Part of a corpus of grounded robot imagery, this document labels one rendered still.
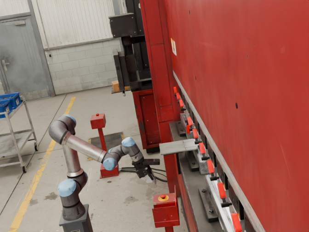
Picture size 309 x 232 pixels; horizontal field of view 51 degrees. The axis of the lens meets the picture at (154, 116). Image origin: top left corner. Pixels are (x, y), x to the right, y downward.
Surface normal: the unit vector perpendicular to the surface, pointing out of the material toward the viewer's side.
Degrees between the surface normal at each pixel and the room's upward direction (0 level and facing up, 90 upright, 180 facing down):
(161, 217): 90
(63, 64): 90
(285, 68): 90
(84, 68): 90
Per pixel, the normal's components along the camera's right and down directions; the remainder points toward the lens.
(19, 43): 0.11, 0.31
